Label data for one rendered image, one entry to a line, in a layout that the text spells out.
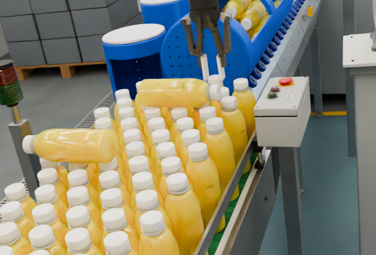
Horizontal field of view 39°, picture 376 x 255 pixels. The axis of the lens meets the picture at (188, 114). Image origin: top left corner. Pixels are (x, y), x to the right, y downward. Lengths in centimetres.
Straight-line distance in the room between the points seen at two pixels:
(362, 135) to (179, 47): 69
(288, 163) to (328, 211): 144
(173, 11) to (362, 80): 142
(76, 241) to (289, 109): 57
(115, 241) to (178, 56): 91
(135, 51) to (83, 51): 313
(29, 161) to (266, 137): 62
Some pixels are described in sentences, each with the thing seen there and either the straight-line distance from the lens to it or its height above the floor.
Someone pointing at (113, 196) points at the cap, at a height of 110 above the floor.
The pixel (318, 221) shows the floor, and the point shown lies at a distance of 273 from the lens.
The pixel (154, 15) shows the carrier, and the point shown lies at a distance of 297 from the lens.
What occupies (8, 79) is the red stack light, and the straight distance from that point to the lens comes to 137.
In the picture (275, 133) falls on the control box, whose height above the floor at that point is 104.
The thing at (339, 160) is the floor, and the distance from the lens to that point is 324.
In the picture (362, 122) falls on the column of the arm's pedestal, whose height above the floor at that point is 79.
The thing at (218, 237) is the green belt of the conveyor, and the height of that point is 90.
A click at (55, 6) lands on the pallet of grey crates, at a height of 72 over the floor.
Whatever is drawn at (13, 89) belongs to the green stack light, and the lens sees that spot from 138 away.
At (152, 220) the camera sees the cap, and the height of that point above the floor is 110.
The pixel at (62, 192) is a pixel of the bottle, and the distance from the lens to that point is 113.
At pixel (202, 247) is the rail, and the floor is 97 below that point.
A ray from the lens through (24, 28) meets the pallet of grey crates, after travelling 559.
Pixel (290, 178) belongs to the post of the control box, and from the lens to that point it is 140.
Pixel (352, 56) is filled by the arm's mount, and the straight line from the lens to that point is 180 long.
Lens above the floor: 159
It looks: 23 degrees down
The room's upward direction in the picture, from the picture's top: 9 degrees counter-clockwise
